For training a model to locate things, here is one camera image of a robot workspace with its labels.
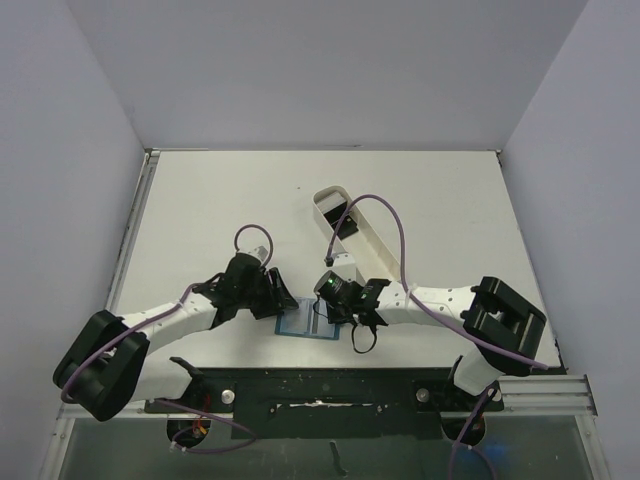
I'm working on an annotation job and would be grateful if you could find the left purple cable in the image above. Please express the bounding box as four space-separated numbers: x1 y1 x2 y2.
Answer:
59 224 274 454

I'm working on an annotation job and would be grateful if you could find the grey magnetic stripe card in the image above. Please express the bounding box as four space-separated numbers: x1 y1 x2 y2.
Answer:
282 299 339 336

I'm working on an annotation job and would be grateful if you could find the white oblong tray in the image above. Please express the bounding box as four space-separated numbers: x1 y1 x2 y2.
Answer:
313 186 400 285

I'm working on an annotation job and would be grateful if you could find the black card in tray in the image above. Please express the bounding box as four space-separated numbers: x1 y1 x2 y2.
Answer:
323 203 358 240

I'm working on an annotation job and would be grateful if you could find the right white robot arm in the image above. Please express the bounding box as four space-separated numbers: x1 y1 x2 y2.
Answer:
314 271 547 409

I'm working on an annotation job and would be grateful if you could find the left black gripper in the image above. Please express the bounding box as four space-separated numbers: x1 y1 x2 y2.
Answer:
237 268 296 319

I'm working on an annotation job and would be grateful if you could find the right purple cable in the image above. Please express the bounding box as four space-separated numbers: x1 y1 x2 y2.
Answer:
324 194 549 480

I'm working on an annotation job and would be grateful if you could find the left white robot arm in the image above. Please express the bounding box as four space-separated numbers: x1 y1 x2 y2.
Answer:
53 252 299 421

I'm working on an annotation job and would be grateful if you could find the blue leather card holder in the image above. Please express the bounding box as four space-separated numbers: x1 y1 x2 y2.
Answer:
275 298 342 341

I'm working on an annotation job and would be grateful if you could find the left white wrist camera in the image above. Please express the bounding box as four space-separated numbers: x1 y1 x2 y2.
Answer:
249 245 270 264

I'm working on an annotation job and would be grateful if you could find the purple cable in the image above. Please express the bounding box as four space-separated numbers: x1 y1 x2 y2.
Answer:
59 224 274 454
324 194 549 480

